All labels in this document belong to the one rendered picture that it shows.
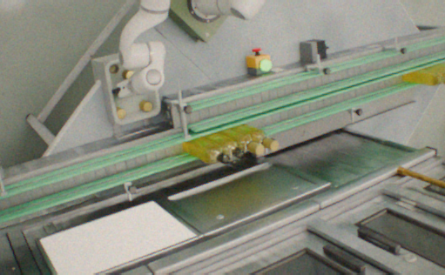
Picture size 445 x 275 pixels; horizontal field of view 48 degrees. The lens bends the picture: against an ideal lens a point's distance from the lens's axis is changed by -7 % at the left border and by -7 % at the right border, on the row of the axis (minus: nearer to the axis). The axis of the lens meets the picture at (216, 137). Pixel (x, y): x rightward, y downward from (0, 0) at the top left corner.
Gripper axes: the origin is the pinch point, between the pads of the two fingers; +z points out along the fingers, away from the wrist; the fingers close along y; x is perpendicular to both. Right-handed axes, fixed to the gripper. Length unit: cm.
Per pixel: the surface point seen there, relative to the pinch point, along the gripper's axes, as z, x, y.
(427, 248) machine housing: -82, -61, 42
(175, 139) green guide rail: -8.6, -20.7, 10.2
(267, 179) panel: -22, -41, 34
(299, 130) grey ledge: 0, -31, 67
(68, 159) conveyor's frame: -1.8, -18.3, -26.0
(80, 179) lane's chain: -0.9, -25.8, -23.5
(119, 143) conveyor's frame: -0.9, -17.4, -7.0
